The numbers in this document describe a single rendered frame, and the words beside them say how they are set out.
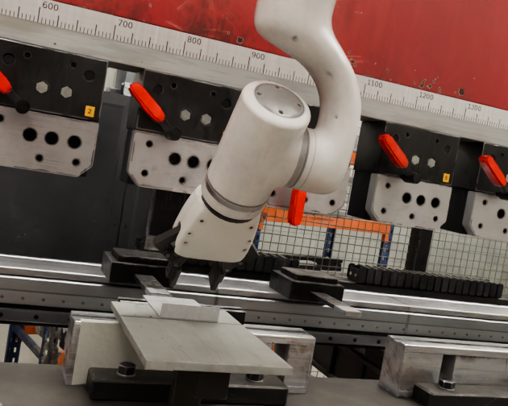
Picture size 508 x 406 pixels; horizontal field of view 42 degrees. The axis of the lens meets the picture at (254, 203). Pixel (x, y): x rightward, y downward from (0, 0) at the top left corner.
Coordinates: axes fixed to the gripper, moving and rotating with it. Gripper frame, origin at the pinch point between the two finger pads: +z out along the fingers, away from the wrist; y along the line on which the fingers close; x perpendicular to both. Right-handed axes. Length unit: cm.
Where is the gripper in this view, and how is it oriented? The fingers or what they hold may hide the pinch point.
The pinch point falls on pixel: (194, 273)
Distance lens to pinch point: 94.4
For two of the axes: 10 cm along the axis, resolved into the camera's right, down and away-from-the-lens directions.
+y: -9.2, -1.4, -3.6
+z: -3.5, 6.8, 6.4
